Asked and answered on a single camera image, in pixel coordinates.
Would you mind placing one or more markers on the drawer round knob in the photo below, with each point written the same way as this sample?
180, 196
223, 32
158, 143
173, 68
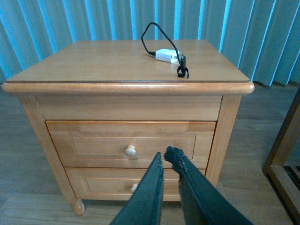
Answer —
133, 188
130, 151

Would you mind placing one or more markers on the lower drawer round knob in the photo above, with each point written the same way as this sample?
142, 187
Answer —
133, 188

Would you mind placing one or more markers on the pale pleated curtain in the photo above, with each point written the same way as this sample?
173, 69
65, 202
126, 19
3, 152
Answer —
260, 37

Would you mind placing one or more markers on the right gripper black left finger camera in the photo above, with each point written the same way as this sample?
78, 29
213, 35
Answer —
145, 204

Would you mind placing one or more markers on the white power adapter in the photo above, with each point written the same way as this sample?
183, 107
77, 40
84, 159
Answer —
167, 55

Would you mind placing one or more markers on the upper drawer round knob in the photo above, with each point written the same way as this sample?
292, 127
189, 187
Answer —
130, 151

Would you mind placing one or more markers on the wooden drawer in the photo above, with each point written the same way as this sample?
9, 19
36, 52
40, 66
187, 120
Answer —
103, 183
102, 144

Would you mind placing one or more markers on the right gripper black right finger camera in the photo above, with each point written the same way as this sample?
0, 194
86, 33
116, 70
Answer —
202, 204

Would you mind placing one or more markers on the wooden nightstand cabinet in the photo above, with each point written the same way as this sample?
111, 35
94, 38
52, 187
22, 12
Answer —
119, 81

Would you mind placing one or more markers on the dark wooden furniture frame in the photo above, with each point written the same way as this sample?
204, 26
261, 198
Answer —
286, 178

